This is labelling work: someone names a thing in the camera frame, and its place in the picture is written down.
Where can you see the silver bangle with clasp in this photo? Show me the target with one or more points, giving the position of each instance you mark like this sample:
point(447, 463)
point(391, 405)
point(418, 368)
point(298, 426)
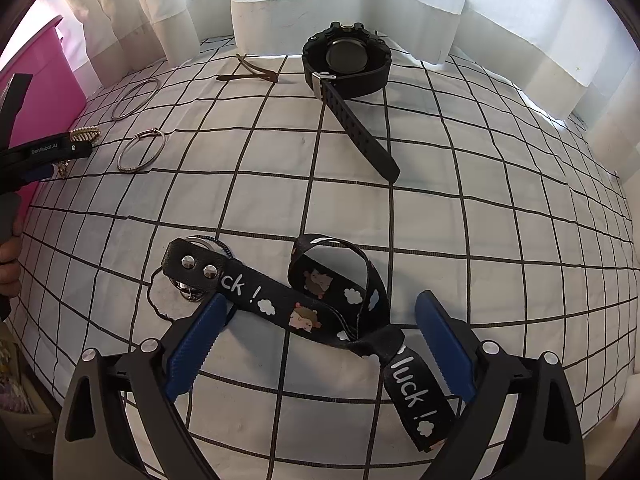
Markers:
point(149, 133)

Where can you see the black wrist watch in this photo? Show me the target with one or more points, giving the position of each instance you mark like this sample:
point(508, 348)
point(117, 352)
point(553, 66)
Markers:
point(360, 82)

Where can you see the brown hair clip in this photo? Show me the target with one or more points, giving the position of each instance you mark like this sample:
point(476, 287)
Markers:
point(245, 76)

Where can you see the pink plastic basin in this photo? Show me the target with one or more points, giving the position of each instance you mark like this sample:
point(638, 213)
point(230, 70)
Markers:
point(45, 90)

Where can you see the person's left hand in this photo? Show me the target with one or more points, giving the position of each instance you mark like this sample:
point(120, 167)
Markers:
point(7, 270)

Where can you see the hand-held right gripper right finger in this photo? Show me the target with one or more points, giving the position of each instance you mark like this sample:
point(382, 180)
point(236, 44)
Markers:
point(445, 350)

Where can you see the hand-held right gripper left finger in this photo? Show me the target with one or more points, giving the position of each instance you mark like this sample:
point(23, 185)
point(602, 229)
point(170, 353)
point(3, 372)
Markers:
point(195, 350)

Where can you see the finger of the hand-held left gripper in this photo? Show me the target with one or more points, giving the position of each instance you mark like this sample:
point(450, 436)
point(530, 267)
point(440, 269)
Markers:
point(55, 149)
point(39, 173)

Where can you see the pile of colourful booklets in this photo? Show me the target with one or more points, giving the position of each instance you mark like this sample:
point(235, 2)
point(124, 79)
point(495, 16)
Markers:
point(12, 380)

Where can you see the silver double bangle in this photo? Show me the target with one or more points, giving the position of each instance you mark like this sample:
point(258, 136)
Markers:
point(112, 116)

